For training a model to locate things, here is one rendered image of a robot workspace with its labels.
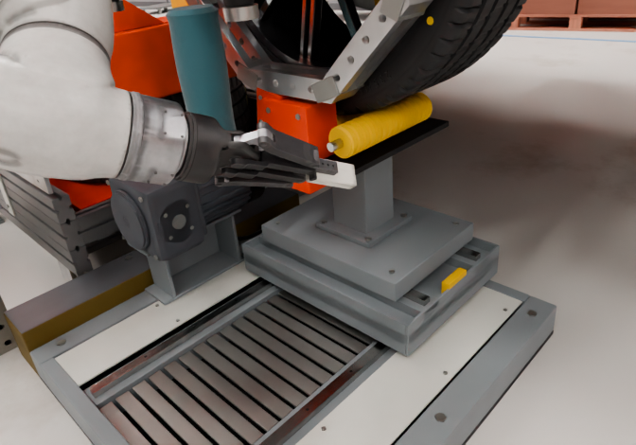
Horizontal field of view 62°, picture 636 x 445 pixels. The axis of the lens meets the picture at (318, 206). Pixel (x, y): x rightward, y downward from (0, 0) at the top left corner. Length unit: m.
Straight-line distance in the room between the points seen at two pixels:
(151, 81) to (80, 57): 0.76
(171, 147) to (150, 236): 0.63
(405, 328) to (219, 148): 0.59
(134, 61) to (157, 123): 0.75
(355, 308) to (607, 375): 0.52
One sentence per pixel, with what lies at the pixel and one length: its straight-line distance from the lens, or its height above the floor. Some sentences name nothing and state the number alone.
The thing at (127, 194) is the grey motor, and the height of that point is 0.39.
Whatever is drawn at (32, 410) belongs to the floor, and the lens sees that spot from 1.32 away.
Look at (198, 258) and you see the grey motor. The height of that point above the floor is 0.10.
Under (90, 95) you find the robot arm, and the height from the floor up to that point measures 0.72.
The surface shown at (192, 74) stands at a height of 0.64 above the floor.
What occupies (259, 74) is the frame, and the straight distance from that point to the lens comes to 1.01.
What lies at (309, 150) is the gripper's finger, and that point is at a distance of 0.62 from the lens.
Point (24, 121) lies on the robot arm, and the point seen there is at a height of 0.71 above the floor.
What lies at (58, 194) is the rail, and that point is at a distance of 1.40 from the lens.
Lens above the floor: 0.83
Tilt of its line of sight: 27 degrees down
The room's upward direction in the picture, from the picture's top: 5 degrees counter-clockwise
